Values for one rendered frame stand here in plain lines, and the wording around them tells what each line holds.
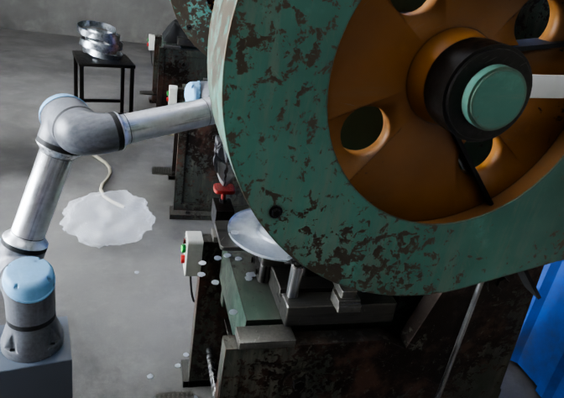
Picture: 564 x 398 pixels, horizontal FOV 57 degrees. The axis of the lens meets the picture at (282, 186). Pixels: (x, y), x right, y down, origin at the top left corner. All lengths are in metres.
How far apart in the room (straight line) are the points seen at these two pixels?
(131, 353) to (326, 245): 1.39
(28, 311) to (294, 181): 0.84
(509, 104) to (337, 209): 0.31
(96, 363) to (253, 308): 0.92
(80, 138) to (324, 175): 0.66
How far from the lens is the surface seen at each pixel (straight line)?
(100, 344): 2.22
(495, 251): 1.09
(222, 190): 1.68
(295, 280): 1.29
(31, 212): 1.48
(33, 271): 1.44
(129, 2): 7.84
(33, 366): 1.51
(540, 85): 1.01
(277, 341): 1.29
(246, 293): 1.42
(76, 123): 1.30
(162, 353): 2.17
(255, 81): 0.75
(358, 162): 0.94
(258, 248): 1.35
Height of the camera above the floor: 1.48
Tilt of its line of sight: 24 degrees down
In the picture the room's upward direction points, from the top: 10 degrees clockwise
